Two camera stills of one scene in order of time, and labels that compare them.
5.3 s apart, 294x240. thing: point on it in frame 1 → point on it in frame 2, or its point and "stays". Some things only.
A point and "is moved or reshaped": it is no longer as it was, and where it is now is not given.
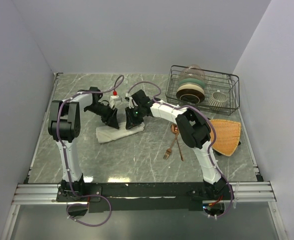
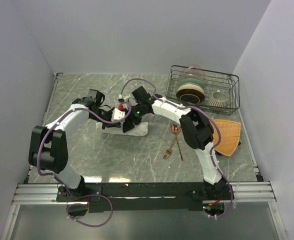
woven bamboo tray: (228, 133) stays
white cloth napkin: (105, 133) is moved or reshaped
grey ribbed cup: (218, 99) stays
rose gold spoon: (175, 129) stays
